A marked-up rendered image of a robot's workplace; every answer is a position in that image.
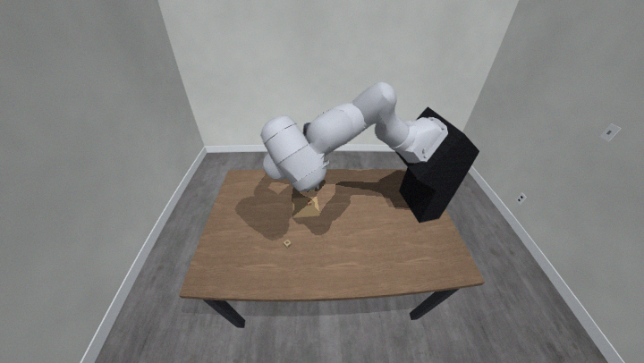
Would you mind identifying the tan flat mat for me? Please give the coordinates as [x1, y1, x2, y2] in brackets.
[292, 197, 320, 218]

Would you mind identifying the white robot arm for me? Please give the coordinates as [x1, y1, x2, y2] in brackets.
[260, 81, 448, 191]

